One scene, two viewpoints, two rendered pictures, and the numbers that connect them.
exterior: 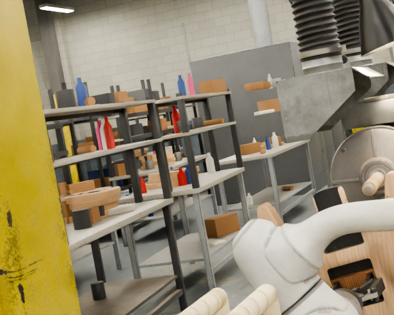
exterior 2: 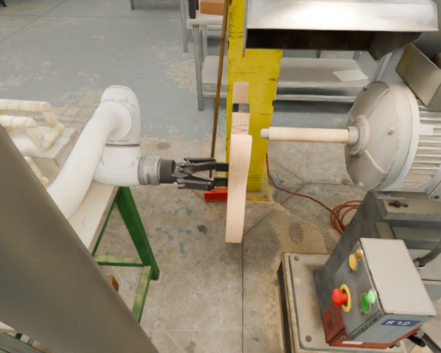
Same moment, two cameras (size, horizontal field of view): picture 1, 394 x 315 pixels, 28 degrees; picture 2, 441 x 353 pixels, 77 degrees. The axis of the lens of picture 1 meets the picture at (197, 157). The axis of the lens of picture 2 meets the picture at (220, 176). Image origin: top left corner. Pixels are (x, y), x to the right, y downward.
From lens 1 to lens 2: 1.74 m
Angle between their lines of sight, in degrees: 76
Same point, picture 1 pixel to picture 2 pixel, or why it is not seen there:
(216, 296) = (31, 105)
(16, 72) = not seen: outside the picture
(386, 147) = (377, 118)
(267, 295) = (12, 122)
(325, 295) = (107, 153)
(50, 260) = not seen: hidden behind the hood
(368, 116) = (414, 73)
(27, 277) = (235, 38)
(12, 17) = not seen: outside the picture
